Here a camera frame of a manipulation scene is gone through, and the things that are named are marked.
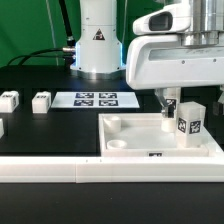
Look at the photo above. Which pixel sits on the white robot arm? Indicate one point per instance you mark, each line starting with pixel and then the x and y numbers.
pixel 99 53

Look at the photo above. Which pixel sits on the white base marker plate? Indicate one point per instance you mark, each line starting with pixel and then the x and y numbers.
pixel 95 100

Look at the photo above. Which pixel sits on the white L-shaped obstacle fence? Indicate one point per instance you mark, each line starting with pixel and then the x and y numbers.
pixel 116 169

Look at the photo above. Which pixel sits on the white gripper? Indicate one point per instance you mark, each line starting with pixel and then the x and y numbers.
pixel 160 61

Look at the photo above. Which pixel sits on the white block left edge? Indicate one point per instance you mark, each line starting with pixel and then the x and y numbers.
pixel 1 128

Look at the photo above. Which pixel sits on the white square table top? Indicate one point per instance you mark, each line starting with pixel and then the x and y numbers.
pixel 140 135

